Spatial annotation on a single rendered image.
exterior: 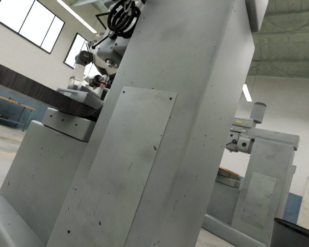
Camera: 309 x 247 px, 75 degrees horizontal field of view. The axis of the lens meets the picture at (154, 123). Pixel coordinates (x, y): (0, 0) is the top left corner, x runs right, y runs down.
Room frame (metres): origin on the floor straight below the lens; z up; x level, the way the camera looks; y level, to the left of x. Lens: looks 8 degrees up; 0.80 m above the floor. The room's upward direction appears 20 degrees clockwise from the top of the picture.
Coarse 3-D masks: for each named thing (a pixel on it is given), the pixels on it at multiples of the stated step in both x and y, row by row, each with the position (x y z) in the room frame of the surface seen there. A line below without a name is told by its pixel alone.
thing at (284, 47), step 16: (96, 0) 6.89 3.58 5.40; (272, 0) 5.20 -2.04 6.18; (288, 0) 5.05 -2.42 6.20; (304, 0) 4.89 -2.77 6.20; (272, 16) 5.64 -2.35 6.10; (288, 16) 5.44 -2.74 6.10; (304, 16) 5.35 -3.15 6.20; (256, 32) 6.62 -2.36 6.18; (272, 32) 5.54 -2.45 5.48; (288, 32) 5.28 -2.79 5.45; (304, 32) 5.06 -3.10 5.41; (256, 48) 7.44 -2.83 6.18; (272, 48) 7.14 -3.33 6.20; (288, 48) 6.84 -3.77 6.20; (304, 48) 6.57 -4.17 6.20; (256, 64) 8.52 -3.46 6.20; (272, 64) 8.11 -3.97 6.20; (288, 64) 7.73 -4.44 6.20; (304, 64) 7.37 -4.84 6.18
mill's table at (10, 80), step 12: (0, 72) 0.85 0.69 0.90; (12, 72) 0.88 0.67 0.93; (0, 84) 0.87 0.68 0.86; (12, 84) 0.90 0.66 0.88; (24, 84) 0.93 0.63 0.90; (36, 84) 0.97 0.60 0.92; (24, 96) 1.11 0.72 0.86; (36, 96) 0.99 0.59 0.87; (48, 96) 1.03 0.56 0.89; (60, 96) 1.08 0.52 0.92; (60, 108) 1.10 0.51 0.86; (72, 108) 1.15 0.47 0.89; (84, 108) 1.21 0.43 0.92
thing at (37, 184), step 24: (24, 144) 1.47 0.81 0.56; (48, 144) 1.30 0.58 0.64; (72, 144) 1.16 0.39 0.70; (24, 168) 1.39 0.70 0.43; (48, 168) 1.23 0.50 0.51; (72, 168) 1.11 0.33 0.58; (0, 192) 1.48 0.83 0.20; (24, 192) 1.32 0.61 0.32; (48, 192) 1.18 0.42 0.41; (24, 216) 1.25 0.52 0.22; (48, 216) 1.13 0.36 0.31; (48, 240) 1.09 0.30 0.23
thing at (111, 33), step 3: (108, 33) 1.27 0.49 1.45; (111, 33) 1.25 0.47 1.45; (114, 33) 1.24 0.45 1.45; (108, 36) 1.26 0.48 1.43; (111, 36) 1.25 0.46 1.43; (114, 36) 1.25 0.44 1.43; (102, 39) 1.29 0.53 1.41; (111, 39) 1.27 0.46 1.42; (99, 42) 1.31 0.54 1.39; (93, 45) 1.33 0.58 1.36; (96, 45) 1.32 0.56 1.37; (93, 48) 1.33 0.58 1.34
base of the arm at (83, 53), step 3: (81, 51) 1.70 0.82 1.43; (84, 51) 1.72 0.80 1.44; (87, 51) 1.73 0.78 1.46; (81, 54) 1.71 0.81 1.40; (84, 54) 1.72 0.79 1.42; (87, 54) 1.73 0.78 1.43; (90, 54) 1.75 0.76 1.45; (75, 57) 1.80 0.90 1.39; (81, 57) 1.71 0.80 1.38; (84, 57) 1.72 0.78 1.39; (87, 57) 1.74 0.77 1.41; (90, 57) 1.75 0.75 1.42; (75, 60) 1.82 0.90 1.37; (84, 60) 1.73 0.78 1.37; (87, 60) 1.74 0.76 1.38; (90, 60) 1.76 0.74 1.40; (87, 63) 1.79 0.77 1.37
